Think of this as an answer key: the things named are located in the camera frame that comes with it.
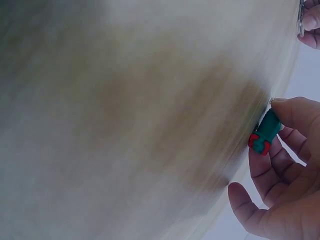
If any person's left hand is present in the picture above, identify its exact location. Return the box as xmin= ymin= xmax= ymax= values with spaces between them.
xmin=297 ymin=0 xmax=320 ymax=50

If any person's right hand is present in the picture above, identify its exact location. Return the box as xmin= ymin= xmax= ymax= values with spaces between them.
xmin=227 ymin=96 xmax=320 ymax=240

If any green and red cylindrical object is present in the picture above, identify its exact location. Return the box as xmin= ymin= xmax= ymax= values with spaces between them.
xmin=247 ymin=97 xmax=283 ymax=156

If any silver metal object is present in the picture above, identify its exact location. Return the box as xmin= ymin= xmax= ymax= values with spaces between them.
xmin=296 ymin=0 xmax=307 ymax=36

